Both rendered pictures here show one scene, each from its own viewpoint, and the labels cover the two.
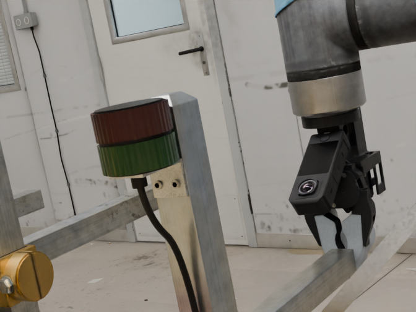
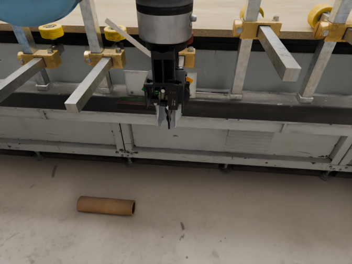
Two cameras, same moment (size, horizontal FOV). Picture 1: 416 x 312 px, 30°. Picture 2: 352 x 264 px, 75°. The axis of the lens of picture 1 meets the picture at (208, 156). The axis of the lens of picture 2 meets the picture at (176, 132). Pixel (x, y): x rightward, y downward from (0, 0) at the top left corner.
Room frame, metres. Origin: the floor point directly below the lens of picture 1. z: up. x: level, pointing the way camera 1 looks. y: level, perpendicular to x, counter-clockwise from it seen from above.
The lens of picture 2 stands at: (1.30, -0.35, 1.16)
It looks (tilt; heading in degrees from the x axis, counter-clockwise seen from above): 40 degrees down; 149
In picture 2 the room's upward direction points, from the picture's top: straight up
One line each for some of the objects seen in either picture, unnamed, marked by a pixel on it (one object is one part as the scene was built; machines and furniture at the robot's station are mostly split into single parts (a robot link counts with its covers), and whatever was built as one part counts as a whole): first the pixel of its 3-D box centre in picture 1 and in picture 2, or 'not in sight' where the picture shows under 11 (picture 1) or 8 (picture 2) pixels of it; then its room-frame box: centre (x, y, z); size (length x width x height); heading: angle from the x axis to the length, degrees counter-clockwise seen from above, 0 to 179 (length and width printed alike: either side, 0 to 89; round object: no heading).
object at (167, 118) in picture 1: (132, 120); not in sight; (0.59, 0.05, 1.10); 0.06 x 0.06 x 0.02
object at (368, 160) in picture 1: (340, 158); (166, 73); (0.95, -0.16, 0.97); 0.09 x 0.08 x 0.12; 144
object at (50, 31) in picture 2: not in sight; (54, 40); (0.27, -0.29, 0.85); 0.08 x 0.08 x 0.11
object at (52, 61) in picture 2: not in sight; (39, 58); (0.35, -0.36, 0.82); 0.13 x 0.06 x 0.05; 54
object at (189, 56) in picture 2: not in sight; (175, 56); (0.64, 0.04, 0.85); 0.13 x 0.06 x 0.05; 54
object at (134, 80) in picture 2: not in sight; (160, 84); (0.63, -0.01, 0.75); 0.26 x 0.01 x 0.10; 54
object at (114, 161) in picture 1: (138, 152); not in sight; (0.59, 0.05, 1.07); 0.06 x 0.06 x 0.02
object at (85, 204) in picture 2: not in sight; (106, 205); (0.51, -0.32, 0.04); 0.30 x 0.08 x 0.08; 54
